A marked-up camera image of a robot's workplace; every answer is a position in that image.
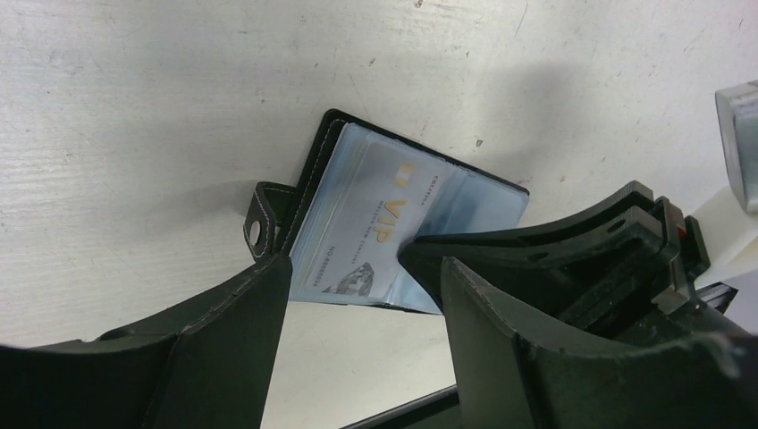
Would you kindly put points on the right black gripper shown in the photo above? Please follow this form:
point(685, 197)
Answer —
point(624, 269)

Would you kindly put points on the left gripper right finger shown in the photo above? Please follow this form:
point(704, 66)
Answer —
point(516, 367)

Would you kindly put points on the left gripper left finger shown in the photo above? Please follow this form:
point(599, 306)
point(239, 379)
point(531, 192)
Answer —
point(206, 362)

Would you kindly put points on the black leather card holder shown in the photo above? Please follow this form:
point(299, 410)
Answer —
point(291, 219)

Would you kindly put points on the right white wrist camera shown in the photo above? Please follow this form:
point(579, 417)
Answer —
point(728, 219)

